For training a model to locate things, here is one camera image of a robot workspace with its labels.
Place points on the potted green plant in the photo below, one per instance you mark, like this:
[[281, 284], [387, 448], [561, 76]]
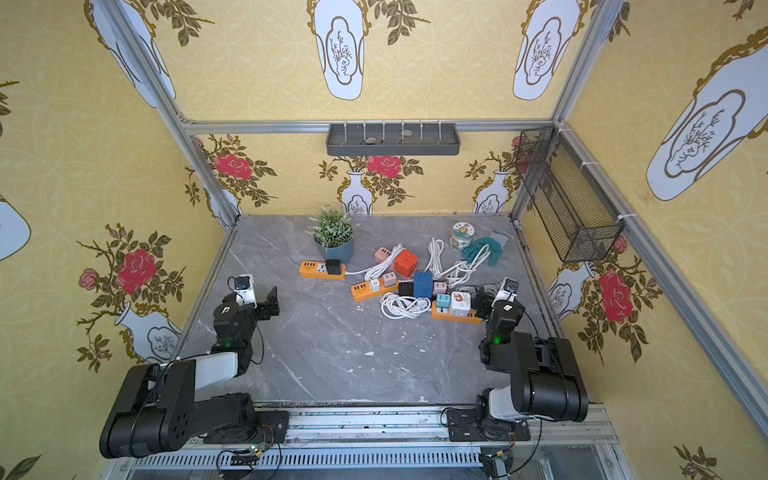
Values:
[[333, 232]]

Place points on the blue cube adapter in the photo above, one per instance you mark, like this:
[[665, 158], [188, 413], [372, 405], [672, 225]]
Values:
[[423, 285]]

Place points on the white patterned plug adapter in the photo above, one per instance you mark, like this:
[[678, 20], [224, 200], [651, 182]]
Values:
[[460, 304]]

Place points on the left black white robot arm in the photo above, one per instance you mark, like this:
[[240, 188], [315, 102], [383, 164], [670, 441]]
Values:
[[157, 411]]

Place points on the green glove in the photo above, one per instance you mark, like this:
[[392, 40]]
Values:
[[490, 248]]

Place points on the black wire basket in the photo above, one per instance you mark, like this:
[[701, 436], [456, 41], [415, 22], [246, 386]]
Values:
[[580, 220]]

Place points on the grey wall shelf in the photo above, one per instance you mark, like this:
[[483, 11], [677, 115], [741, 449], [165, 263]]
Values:
[[393, 138]]

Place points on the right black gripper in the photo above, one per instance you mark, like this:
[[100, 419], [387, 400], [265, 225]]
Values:
[[501, 308]]

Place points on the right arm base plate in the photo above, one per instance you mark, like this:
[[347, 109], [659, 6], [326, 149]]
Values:
[[467, 425]]

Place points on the teal plug adapter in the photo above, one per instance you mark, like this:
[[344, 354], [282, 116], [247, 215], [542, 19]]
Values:
[[443, 301]]

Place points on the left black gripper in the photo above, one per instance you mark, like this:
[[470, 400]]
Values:
[[261, 307]]

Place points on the pink power strip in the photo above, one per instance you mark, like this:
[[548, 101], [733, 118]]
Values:
[[382, 254]]

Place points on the red cube adapter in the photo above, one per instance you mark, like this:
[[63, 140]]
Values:
[[406, 264]]

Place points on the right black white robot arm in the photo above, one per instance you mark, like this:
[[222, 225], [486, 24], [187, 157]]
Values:
[[544, 379]]

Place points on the black plug adapter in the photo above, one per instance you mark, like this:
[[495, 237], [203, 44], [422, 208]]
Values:
[[334, 267]]

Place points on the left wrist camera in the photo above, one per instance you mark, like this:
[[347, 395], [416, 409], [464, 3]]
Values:
[[243, 287]]

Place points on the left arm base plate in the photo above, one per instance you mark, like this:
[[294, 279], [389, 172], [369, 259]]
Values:
[[268, 426]]

